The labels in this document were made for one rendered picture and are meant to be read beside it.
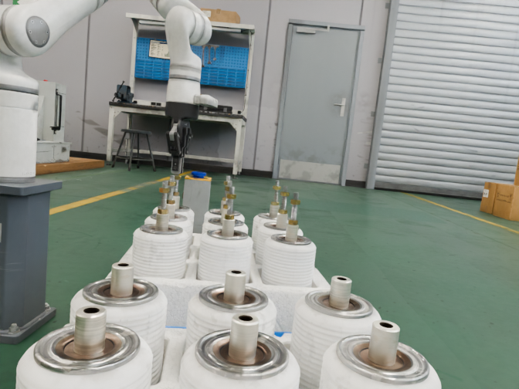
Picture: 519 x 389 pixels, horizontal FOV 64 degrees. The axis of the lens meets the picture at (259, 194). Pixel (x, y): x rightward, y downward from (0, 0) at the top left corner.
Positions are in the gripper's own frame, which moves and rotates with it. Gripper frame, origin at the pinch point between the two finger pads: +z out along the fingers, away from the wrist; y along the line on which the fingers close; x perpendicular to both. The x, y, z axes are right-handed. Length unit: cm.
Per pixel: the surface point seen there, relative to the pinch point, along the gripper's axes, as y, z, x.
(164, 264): 27.4, 14.9, 7.7
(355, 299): 47, 9, 37
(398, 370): 62, 9, 38
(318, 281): 18.2, 17.0, 34.3
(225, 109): -415, -43, -74
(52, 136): -268, 8, -203
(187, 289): 29.6, 17.9, 12.5
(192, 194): -14.0, 8.5, 0.5
